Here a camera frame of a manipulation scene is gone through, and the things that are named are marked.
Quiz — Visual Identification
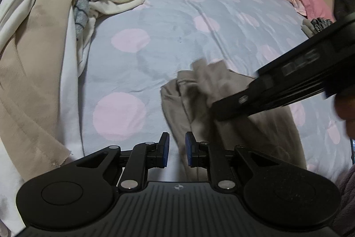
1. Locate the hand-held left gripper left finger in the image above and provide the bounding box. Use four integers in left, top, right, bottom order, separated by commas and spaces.
62, 132, 170, 193

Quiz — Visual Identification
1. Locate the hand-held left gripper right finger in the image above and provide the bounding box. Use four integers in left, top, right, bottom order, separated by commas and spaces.
185, 131, 292, 193

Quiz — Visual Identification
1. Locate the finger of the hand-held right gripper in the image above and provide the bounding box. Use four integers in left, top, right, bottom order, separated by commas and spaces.
210, 76, 327, 121

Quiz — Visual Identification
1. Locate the taupe t-shirt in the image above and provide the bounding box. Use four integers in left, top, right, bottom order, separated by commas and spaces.
160, 58, 307, 185

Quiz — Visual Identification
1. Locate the person's right hand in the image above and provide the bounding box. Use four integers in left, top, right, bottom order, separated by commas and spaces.
334, 88, 355, 139

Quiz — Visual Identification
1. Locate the olive folded cloth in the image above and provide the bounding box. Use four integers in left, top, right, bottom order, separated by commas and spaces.
302, 18, 317, 38

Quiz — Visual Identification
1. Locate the dark floral garment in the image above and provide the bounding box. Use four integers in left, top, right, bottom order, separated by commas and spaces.
310, 18, 333, 32

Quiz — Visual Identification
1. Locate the polka-dot bed sheet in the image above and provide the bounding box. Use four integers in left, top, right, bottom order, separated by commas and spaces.
0, 0, 355, 187

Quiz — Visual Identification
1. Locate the purple fleece garment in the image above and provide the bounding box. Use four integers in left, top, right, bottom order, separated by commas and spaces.
331, 167, 355, 236

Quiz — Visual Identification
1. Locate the cream garment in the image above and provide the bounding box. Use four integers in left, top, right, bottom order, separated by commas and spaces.
78, 0, 146, 76

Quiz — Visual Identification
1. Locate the beige cloth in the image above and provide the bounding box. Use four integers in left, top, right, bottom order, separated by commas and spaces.
0, 0, 79, 182

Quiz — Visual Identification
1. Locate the grey striped garment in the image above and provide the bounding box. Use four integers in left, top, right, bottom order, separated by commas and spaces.
73, 0, 115, 35

